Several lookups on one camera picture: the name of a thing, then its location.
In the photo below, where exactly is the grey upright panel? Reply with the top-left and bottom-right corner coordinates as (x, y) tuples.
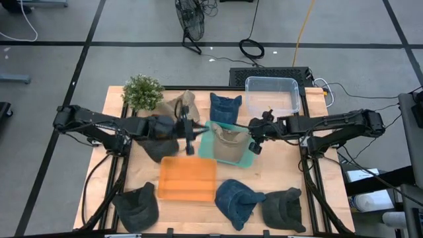
(398, 92), (423, 190)

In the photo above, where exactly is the black floor fan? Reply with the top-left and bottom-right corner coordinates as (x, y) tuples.
(174, 0), (206, 56)

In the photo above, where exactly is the teal translucent plastic bin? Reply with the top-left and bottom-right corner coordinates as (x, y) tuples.
(197, 120), (256, 169)

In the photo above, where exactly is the thin black cable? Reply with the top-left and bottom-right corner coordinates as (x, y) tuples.
(200, 52), (264, 68)

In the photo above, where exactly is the white cable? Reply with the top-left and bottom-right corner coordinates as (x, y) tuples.
(0, 0), (39, 43)
(313, 77), (335, 108)

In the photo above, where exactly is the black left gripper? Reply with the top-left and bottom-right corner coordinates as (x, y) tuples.
(167, 105), (210, 156)

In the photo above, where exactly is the person's foot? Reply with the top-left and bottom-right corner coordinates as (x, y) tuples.
(0, 0), (33, 15)

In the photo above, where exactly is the green potted plant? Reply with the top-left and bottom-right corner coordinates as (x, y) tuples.
(121, 73), (165, 112)

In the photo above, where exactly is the white paper sheet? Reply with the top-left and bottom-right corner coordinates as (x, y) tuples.
(346, 168), (381, 183)

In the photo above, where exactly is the dark grey cap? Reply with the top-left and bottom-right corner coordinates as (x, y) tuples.
(111, 181), (160, 233)
(262, 187), (307, 233)
(135, 137), (181, 163)

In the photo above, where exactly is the black beam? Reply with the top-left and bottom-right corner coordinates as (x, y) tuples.
(345, 165), (416, 196)

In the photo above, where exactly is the black coiled cable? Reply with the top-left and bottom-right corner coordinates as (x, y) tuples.
(238, 0), (266, 61)

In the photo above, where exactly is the black aluminium table frame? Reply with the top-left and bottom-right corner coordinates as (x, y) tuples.
(79, 85), (356, 238)

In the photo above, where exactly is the grey table foot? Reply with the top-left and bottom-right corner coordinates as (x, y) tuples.
(0, 73), (32, 85)
(19, 0), (69, 8)

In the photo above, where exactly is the grey cylinder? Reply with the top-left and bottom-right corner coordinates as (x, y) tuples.
(382, 211), (408, 229)

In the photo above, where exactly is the black perforated computer case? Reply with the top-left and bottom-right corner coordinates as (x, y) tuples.
(229, 67), (314, 89)

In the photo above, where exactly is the clear plastic bin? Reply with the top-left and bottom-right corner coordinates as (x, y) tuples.
(245, 76), (301, 116)

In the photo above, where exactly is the yellow cable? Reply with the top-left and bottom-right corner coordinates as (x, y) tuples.
(291, 0), (317, 67)

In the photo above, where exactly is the black caster base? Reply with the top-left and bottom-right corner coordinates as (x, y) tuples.
(0, 101), (14, 118)

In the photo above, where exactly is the beige cap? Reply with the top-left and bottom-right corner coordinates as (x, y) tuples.
(211, 122), (251, 163)
(155, 89), (201, 124)

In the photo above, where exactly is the orange translucent plastic bin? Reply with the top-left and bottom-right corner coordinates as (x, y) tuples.
(157, 156), (218, 202)

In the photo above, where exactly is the blue denim cap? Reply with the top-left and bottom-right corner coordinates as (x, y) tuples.
(210, 92), (243, 126)
(214, 178), (267, 231)

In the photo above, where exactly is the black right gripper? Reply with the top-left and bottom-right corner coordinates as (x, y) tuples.
(243, 110), (288, 155)

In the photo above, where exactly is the white roll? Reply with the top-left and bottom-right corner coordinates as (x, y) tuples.
(350, 190), (395, 213)

